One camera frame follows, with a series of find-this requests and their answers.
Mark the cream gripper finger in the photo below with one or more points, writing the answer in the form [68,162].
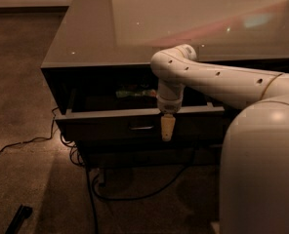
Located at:
[167,126]

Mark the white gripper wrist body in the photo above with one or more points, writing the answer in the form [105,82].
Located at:
[168,106]

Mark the drawer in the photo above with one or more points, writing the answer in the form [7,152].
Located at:
[105,119]
[108,157]

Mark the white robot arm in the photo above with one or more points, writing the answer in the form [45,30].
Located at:
[254,173]

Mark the dark grey drawer cabinet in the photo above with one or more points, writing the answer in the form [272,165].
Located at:
[103,45]

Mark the green snack bag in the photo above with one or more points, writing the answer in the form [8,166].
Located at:
[135,92]

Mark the black bar on floor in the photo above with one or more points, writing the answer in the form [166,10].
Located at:
[23,213]

